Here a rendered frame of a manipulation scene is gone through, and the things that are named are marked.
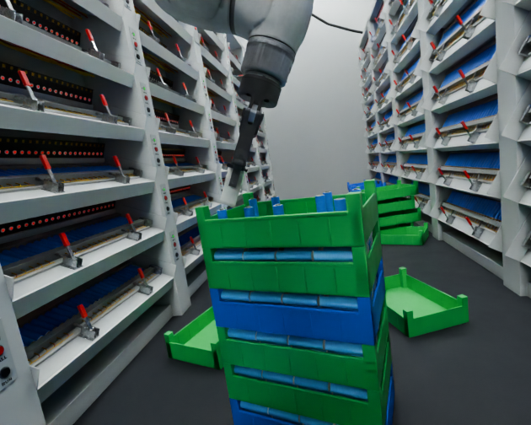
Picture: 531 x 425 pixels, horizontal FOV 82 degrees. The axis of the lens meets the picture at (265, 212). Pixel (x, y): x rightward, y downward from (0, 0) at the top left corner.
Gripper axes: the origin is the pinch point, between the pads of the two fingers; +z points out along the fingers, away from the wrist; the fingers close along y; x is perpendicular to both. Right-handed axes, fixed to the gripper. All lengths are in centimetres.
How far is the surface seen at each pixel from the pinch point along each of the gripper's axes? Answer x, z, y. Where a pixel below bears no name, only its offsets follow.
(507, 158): -81, -32, 35
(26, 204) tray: 40.3, 16.2, 8.5
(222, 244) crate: -1.3, 10.2, -4.0
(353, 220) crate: -18.6, -1.3, -15.7
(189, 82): 42, -42, 128
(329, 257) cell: -18.0, 5.5, -12.9
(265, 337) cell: -13.6, 24.8, -5.8
